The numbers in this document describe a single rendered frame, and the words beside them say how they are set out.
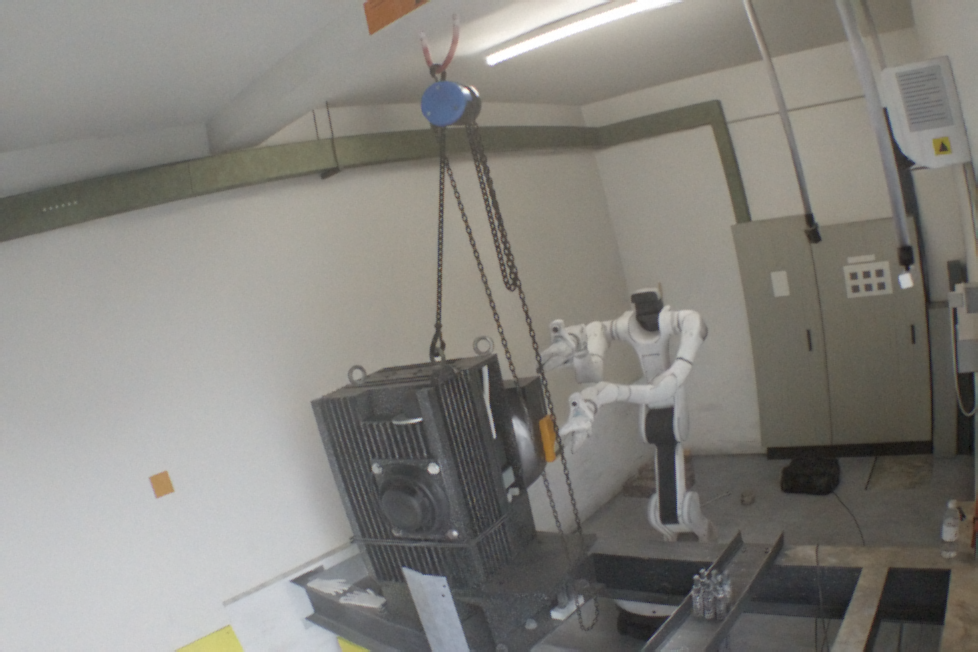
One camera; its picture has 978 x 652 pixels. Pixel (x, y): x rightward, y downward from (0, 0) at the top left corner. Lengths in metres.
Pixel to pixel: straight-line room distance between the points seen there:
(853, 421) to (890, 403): 0.33
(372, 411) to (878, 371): 3.36
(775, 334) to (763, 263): 0.49
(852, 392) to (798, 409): 0.46
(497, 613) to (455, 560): 0.25
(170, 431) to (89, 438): 0.43
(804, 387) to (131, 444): 4.08
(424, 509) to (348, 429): 0.39
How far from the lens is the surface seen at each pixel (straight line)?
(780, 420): 4.85
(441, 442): 2.05
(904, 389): 4.59
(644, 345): 2.85
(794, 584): 2.61
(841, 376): 4.62
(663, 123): 4.93
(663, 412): 2.94
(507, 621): 2.36
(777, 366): 4.73
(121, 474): 2.80
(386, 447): 2.21
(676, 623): 2.22
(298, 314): 3.25
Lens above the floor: 1.99
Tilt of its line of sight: 7 degrees down
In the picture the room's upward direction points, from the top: 13 degrees counter-clockwise
